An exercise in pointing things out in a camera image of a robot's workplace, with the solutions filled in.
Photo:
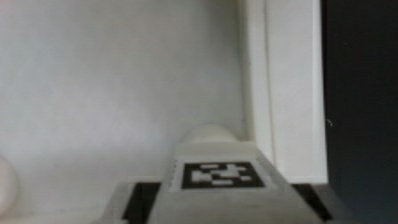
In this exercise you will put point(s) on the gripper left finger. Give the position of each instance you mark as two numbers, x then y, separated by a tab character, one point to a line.
142	202

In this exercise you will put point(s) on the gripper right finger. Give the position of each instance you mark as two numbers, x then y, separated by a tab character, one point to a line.
314	199

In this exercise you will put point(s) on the white square table top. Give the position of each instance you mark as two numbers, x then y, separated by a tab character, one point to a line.
120	73

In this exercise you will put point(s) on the white U-shaped obstacle fence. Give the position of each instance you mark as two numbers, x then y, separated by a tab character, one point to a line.
294	27

